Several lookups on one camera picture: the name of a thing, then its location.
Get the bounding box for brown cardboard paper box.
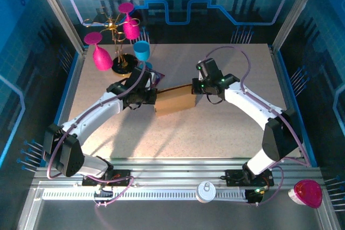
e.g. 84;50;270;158
153;83;197;117

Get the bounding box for shiny purple snack packet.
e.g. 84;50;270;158
149;71;165;87

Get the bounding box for blue plastic goblet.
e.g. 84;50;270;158
133;40;153;71

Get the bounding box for pink plastic goblet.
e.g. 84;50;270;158
118;2;141;40
83;31;114;72

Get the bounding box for small controller board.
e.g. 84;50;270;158
93;186;114;208
246;185;267;204

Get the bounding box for white drink can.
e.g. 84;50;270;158
196;180;216;203

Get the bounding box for gold wire glass rack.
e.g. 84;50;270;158
82;8;142;74

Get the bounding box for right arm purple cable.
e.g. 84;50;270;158
203;46;311;207

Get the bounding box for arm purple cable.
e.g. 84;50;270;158
203;46;311;207
46;61;135;209

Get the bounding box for aluminium table side rail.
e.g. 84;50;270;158
55;48;88;123
268;43;309;162

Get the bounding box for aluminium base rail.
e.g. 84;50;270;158
32;157;327;187

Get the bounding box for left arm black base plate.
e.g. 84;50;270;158
82;169;132;187

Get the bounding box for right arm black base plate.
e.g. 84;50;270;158
225;169;275;187

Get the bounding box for white slotted cable duct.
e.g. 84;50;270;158
42;188;250;201

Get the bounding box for aluminium frame post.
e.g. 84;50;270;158
271;0;325;47
30;0;87;55

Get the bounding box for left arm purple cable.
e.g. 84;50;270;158
46;61;135;209

